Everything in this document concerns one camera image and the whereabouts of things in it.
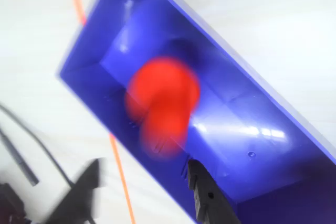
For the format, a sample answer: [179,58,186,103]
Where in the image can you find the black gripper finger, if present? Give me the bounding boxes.
[48,158,106,224]
[186,158,242,224]

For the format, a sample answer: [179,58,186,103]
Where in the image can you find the red rubber duck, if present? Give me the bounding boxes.
[124,56,202,161]

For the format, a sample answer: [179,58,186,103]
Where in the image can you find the blue rectangular plastic box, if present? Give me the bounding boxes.
[55,0,336,224]

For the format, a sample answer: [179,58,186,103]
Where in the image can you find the dark grey flat strip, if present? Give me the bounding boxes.
[0,125,40,187]

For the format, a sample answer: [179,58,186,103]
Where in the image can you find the dark brown blurred object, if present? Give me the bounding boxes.
[0,182,28,224]

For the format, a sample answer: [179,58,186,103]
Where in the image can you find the long black table cable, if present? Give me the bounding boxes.
[0,103,77,187]

